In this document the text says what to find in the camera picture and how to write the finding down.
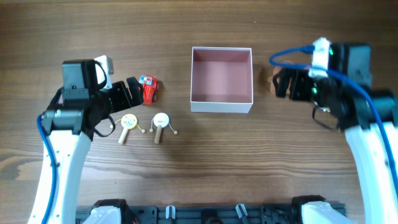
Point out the white rattle drum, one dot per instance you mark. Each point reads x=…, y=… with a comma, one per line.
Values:
x=159, y=122

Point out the yellow cat rattle drum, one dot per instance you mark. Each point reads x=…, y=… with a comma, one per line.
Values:
x=128, y=122

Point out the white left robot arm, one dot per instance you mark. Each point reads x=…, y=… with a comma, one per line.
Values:
x=67, y=128

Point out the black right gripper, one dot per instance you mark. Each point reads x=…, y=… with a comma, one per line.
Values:
x=298, y=76

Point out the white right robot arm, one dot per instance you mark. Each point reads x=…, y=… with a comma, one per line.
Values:
x=338, y=81

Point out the pink open cardboard box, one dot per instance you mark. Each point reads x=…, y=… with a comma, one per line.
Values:
x=221, y=80

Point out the red toy fire truck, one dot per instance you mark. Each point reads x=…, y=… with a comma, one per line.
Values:
x=151, y=85

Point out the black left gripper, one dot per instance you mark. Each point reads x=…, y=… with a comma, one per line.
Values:
x=124, y=101

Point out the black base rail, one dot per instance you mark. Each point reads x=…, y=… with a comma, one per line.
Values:
x=313, y=209

